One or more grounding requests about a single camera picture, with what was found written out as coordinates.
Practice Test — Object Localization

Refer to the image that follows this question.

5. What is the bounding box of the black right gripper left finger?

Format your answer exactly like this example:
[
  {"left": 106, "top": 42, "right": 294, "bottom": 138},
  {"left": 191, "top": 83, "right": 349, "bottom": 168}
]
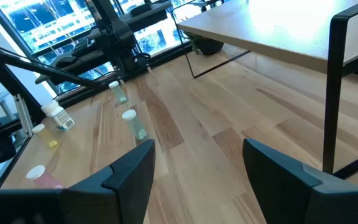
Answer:
[{"left": 60, "top": 138, "right": 157, "bottom": 224}]

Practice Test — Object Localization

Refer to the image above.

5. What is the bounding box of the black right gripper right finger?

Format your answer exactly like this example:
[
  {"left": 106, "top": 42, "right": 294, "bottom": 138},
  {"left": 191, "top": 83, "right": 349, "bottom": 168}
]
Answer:
[{"left": 242, "top": 138, "right": 358, "bottom": 224}]

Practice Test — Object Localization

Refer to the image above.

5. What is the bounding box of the teal translucent pill bottle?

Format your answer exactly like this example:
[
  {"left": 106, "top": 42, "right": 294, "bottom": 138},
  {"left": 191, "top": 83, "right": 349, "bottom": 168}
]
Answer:
[
  {"left": 108, "top": 80, "right": 129, "bottom": 105},
  {"left": 121, "top": 109, "right": 149, "bottom": 141}
]

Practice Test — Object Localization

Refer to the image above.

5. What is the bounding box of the pink translucent pill bottle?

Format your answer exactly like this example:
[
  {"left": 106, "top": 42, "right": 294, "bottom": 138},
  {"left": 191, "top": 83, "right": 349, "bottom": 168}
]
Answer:
[{"left": 25, "top": 164, "right": 65, "bottom": 190}]

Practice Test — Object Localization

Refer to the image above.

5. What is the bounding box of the yellow translucent pill bottle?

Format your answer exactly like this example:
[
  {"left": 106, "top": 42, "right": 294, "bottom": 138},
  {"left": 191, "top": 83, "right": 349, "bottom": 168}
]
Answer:
[{"left": 32, "top": 123, "right": 60, "bottom": 149}]

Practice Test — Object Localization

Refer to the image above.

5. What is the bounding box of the large white supplement bottle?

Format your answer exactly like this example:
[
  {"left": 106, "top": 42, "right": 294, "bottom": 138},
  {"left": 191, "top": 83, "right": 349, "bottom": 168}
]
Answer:
[{"left": 40, "top": 100, "right": 76, "bottom": 132}]

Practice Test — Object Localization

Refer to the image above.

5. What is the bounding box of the green plant in black pot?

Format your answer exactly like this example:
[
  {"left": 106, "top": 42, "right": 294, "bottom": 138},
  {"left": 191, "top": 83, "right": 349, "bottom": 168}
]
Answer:
[{"left": 185, "top": 30, "right": 225, "bottom": 57}]

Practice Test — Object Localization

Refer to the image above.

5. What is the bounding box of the black rectangular device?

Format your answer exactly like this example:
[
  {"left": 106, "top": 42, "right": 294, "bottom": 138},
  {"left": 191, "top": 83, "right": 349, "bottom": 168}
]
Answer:
[{"left": 129, "top": 2, "right": 153, "bottom": 18}]

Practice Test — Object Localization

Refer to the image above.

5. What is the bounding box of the large glass window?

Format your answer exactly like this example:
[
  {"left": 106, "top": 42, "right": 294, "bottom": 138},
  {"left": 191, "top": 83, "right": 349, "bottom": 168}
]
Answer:
[{"left": 0, "top": 0, "right": 204, "bottom": 94}]

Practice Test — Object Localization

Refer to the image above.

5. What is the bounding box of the silver aluminium bracket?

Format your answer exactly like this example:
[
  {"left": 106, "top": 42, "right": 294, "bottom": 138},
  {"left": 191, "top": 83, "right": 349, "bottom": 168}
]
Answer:
[{"left": 13, "top": 93, "right": 34, "bottom": 139}]

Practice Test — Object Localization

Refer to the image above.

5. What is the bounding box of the black metal rig frame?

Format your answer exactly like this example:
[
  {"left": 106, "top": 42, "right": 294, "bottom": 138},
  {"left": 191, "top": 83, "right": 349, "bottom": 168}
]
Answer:
[{"left": 0, "top": 32, "right": 111, "bottom": 190}]

